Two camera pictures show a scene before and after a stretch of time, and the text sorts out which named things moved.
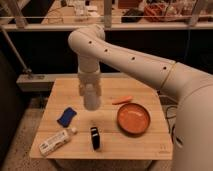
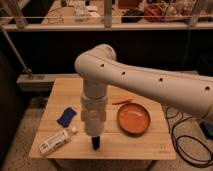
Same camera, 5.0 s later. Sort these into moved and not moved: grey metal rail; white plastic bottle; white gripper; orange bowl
Moved: white gripper
Not moved: orange bowl; grey metal rail; white plastic bottle
